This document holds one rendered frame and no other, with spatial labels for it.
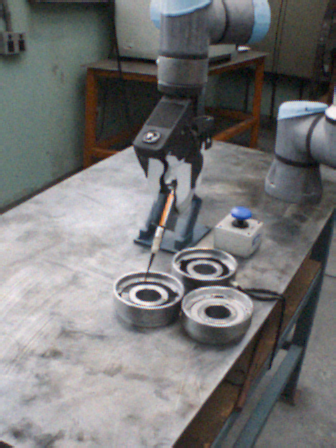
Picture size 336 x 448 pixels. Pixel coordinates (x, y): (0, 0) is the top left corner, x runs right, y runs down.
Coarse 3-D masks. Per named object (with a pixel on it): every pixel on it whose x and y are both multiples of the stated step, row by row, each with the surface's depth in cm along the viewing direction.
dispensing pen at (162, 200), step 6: (174, 180) 89; (174, 186) 90; (174, 192) 89; (162, 198) 88; (168, 198) 88; (156, 204) 88; (162, 204) 88; (156, 210) 88; (162, 210) 88; (156, 216) 88; (162, 216) 87; (150, 222) 88; (156, 222) 88; (162, 228) 89; (156, 234) 89; (162, 234) 89; (156, 240) 89; (162, 240) 89; (156, 246) 89; (156, 252) 89; (150, 258) 89; (150, 264) 89
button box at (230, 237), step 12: (228, 216) 108; (216, 228) 104; (228, 228) 104; (240, 228) 104; (252, 228) 104; (216, 240) 105; (228, 240) 104; (240, 240) 103; (252, 240) 103; (228, 252) 105; (240, 252) 103; (252, 252) 105
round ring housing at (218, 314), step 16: (208, 288) 86; (224, 288) 86; (192, 304) 84; (208, 304) 84; (224, 304) 84; (240, 304) 84; (192, 320) 79; (208, 320) 81; (224, 320) 80; (192, 336) 81; (208, 336) 78; (224, 336) 78; (240, 336) 81
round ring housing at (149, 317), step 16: (144, 272) 90; (160, 272) 90; (144, 288) 87; (160, 288) 88; (176, 288) 88; (128, 304) 81; (144, 304) 83; (176, 304) 83; (128, 320) 83; (144, 320) 82; (160, 320) 82
